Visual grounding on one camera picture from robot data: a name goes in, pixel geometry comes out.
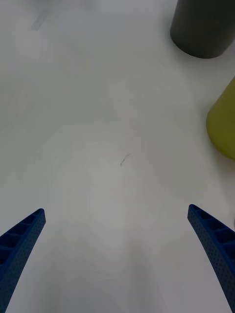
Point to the yellow-green plastic waste bin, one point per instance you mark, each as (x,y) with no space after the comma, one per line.
(224,124)

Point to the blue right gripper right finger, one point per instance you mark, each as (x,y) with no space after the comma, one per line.
(218,242)

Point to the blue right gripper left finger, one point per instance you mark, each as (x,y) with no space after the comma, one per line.
(17,252)

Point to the grey plastic waste bin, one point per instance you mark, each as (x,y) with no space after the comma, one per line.
(203,27)

